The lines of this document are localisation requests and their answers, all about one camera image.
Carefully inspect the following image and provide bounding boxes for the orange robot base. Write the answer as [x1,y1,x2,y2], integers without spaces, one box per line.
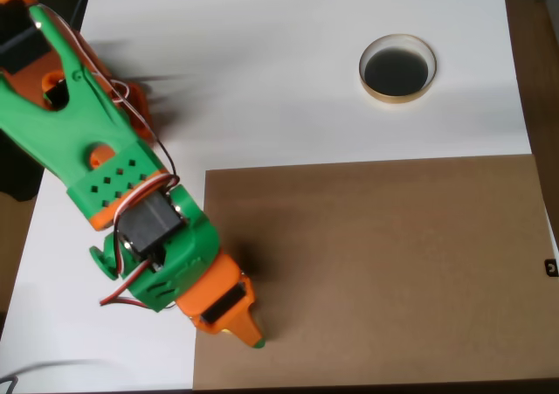
[111,81,155,144]

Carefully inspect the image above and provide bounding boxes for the round dish gold rim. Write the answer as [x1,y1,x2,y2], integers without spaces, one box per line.
[358,33,438,106]

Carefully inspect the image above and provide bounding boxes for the brown fibreboard panel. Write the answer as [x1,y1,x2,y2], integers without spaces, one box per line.
[191,153,559,391]

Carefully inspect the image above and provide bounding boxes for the white board sheet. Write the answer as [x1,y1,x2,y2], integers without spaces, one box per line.
[0,0,538,394]

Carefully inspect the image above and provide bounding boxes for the grey cable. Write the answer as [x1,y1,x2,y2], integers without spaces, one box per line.
[0,358,110,394]

